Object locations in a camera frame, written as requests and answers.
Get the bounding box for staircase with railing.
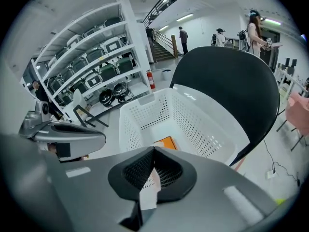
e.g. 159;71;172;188
141;0;182;63

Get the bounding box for pink armchair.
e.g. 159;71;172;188
276;91;309;152

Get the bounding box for white shelf with black cases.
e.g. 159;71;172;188
30;0;152;127

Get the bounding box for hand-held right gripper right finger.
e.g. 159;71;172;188
144;146;278;232

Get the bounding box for long white desk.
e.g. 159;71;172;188
276;58;309;100

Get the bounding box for pale chair with black legs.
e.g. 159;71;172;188
64;87;110;128

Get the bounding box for white perforated plastic basket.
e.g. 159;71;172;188
118;87;251;166

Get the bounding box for grey cubby cabinet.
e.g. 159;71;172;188
226;37;243;50

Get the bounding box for orange tissue packet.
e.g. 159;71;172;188
154;135;179;151

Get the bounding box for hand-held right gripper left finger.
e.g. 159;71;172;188
47;146;155;232

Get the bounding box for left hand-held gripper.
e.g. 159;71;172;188
0;64;107;163

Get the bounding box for black folding chair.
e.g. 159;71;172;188
169;45;281;167

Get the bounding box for red fire extinguisher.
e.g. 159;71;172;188
146;69;156;90

